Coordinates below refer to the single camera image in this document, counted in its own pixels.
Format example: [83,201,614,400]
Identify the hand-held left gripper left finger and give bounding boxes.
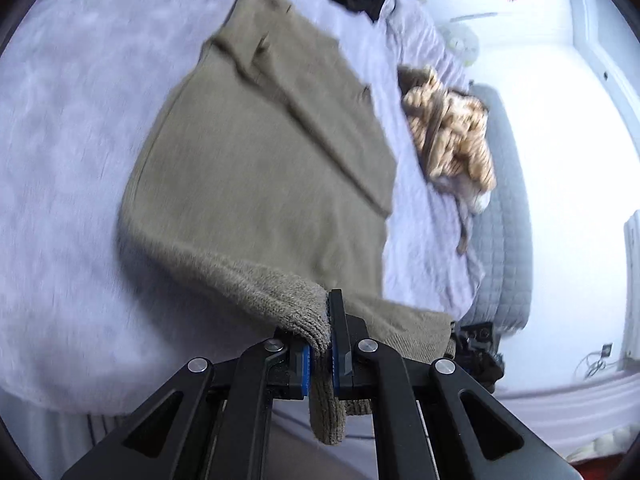
[60,327,312,480]

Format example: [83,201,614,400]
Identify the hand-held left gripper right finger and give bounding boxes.
[326,288,581,480]

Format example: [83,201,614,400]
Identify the olive brown knit sweater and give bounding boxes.
[117,0,458,446]

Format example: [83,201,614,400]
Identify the grey quilted mattress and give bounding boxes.
[460,82,533,342]

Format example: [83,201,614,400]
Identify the white radiator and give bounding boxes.
[622,210,640,361]

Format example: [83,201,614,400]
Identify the cream striped garment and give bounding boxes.
[397,64,497,256]

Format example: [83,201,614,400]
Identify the white fan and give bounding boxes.
[440,10,501,68]

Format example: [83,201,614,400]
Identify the bed with lavender sheet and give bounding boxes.
[0,0,486,480]

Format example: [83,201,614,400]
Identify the dark cable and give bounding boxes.
[580,342,614,379]

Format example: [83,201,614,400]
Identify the white door frame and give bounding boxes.
[562,0,640,128]

